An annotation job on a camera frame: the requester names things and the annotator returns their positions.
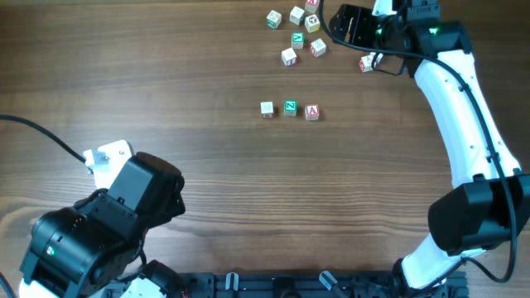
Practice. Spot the green N side block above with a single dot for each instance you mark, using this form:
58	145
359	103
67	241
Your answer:
297	15

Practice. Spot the green Z top block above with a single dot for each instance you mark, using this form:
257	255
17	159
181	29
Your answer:
290	108

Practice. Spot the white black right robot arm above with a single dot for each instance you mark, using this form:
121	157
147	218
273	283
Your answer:
489	202

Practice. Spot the yellow rim picture block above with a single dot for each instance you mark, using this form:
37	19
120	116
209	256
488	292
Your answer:
312	23

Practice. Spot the snail picture wooden block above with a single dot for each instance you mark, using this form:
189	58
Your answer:
318	47

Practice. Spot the red rim picture block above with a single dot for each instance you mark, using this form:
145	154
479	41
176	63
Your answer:
365	63

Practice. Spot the blue P wooden block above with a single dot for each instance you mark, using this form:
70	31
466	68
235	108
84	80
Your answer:
377	57

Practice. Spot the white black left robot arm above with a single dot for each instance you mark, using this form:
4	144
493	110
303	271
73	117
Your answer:
77	250

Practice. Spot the green V top block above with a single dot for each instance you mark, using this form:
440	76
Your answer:
297	40

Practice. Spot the red A top block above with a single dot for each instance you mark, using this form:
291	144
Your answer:
312	112

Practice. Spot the red X top block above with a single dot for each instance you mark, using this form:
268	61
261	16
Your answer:
312	5

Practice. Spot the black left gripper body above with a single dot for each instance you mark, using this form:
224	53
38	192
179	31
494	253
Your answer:
174	209

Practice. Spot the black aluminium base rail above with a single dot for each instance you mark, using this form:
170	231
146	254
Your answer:
310	285

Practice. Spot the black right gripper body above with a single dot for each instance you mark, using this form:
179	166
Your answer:
368	31

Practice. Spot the red I wooden block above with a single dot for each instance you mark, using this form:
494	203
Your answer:
289	57

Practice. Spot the green letter block far left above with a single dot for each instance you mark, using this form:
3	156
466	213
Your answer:
274	19

